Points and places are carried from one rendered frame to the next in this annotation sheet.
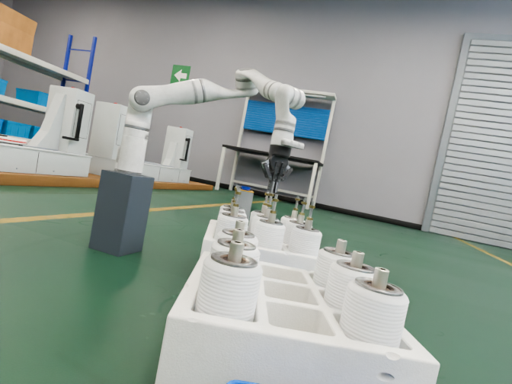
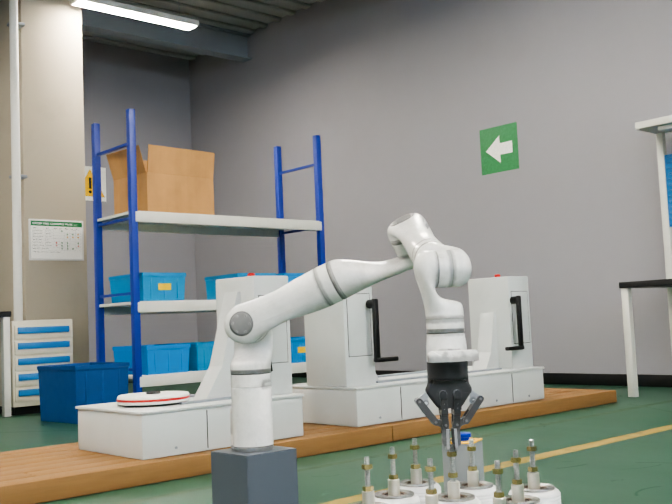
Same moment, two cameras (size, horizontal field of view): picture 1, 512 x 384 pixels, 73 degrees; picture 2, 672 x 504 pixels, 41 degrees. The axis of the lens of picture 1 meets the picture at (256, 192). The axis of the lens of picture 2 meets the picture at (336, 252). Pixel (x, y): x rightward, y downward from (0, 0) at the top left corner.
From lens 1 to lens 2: 0.82 m
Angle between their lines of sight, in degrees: 32
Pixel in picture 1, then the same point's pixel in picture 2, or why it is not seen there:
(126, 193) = (243, 486)
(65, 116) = not seen: hidden behind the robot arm
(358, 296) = not seen: outside the picture
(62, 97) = (234, 297)
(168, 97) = (281, 311)
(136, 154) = (252, 416)
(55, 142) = not seen: hidden behind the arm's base
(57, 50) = (269, 176)
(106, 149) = (334, 370)
